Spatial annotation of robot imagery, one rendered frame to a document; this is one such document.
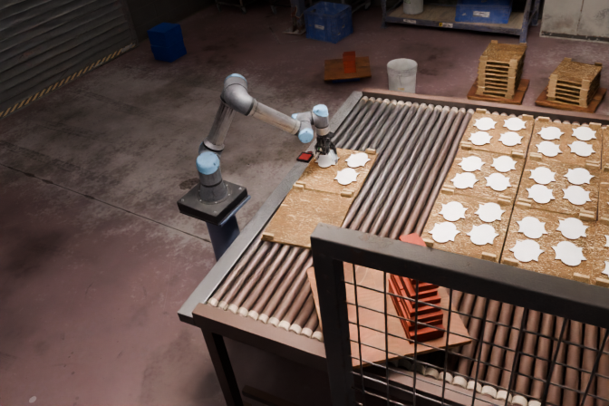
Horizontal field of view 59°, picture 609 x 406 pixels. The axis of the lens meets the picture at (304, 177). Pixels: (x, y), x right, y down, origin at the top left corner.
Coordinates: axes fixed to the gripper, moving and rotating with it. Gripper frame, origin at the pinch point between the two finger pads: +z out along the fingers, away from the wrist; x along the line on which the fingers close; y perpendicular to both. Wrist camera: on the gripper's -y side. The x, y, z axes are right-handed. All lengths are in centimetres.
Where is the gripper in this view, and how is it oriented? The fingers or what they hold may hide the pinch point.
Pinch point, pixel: (327, 159)
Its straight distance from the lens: 304.1
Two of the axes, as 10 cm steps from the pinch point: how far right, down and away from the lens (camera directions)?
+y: -3.8, 5.8, -7.2
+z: 1.1, 8.0, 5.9
